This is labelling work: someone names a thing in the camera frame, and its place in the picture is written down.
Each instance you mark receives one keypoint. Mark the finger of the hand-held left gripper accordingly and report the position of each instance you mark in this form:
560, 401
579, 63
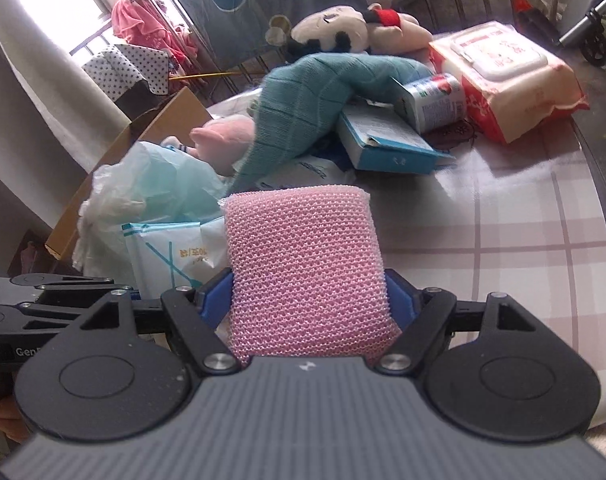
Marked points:
58, 280
58, 309

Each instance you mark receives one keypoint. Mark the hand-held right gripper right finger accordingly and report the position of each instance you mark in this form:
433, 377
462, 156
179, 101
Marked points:
399, 296

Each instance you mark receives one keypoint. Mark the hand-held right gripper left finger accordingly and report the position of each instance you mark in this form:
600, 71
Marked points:
214, 300

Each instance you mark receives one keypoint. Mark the pink mesh sponge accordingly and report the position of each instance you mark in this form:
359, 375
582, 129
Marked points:
308, 270

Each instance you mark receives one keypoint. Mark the person's left hand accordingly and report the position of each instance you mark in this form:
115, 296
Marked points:
0, 417

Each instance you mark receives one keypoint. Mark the white packet with blue lines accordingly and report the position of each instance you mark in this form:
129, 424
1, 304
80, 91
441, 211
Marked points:
183, 255

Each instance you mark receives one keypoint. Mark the white plastic bag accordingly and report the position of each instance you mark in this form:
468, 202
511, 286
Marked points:
153, 180

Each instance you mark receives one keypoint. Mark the blue and white wipes packet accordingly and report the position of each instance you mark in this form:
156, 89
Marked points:
313, 172

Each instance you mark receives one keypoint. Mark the blue cardboard carton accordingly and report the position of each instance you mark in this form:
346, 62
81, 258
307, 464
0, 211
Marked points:
383, 140

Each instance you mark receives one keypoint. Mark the pink plush toy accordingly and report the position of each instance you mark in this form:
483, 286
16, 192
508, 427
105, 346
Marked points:
223, 135

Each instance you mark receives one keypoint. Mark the brown cardboard box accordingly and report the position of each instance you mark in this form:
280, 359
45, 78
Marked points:
148, 130

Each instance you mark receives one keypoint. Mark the teal knitted cloth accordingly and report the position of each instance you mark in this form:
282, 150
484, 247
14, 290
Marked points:
293, 105

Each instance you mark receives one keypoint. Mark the polka dot cloth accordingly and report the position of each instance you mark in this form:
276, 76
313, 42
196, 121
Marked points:
118, 67

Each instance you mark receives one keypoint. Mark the yellow rod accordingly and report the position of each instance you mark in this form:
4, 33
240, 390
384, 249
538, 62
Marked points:
208, 75

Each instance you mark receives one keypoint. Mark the red and white wipes pack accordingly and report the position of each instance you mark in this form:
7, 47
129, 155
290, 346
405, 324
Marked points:
508, 85

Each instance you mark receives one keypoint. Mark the pink hanging clothing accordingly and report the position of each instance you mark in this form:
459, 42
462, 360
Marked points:
138, 20

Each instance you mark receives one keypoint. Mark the black and white plush toy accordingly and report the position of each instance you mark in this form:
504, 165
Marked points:
328, 27

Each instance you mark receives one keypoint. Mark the small red plastic bag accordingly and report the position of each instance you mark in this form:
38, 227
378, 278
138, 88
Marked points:
523, 2

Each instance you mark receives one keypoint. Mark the wheelchair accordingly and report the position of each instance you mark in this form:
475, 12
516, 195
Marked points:
595, 15

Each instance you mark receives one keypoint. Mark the metal bed rail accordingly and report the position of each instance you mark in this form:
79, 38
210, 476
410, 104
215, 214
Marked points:
195, 35

